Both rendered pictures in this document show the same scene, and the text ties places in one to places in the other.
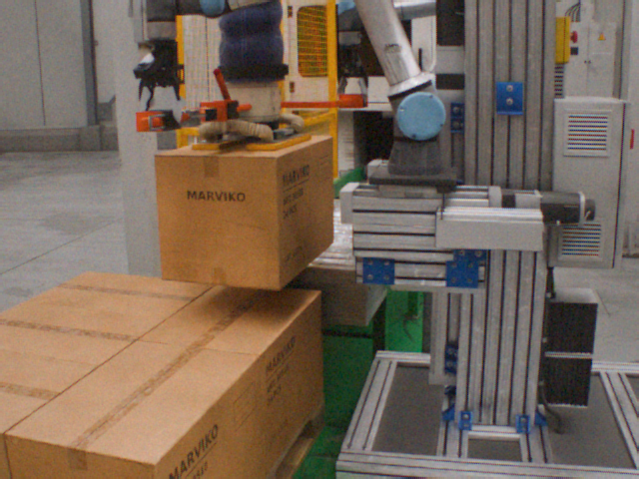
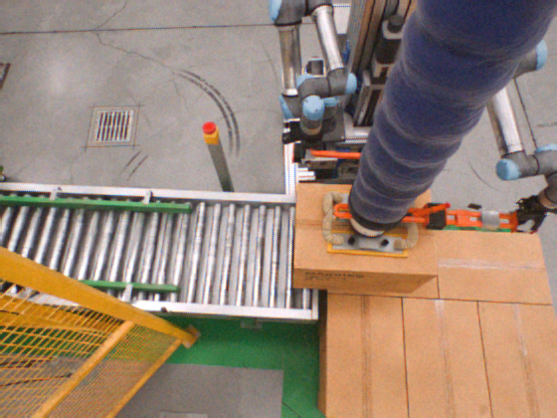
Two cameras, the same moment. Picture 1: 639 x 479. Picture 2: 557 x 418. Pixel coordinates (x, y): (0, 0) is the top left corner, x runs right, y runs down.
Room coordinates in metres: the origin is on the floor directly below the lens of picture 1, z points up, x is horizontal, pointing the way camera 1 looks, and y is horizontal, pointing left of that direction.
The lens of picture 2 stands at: (2.83, 0.68, 2.71)
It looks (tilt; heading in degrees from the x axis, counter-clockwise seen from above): 67 degrees down; 258
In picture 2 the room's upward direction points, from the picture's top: 3 degrees counter-clockwise
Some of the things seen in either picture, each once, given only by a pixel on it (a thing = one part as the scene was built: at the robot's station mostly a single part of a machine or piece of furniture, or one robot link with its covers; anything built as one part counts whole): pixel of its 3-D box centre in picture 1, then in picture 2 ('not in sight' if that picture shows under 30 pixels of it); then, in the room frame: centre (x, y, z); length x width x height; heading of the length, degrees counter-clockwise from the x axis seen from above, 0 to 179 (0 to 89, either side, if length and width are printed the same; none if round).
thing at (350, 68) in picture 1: (349, 61); (311, 135); (2.50, -0.15, 1.34); 0.09 x 0.08 x 0.12; 161
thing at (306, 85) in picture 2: not in sight; (311, 90); (2.48, -0.25, 1.50); 0.11 x 0.11 x 0.08; 86
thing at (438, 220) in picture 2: (219, 110); (434, 216); (2.10, 0.27, 1.20); 0.10 x 0.08 x 0.06; 71
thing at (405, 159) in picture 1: (415, 153); not in sight; (1.87, -0.28, 1.09); 0.15 x 0.15 x 0.10
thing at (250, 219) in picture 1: (253, 203); (356, 241); (2.34, 0.20, 0.87); 0.60 x 0.40 x 0.40; 162
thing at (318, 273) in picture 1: (275, 271); (315, 255); (2.51, 0.14, 0.58); 0.70 x 0.03 x 0.06; 72
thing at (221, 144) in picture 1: (228, 137); (367, 242); (2.36, 0.27, 1.10); 0.34 x 0.10 x 0.05; 161
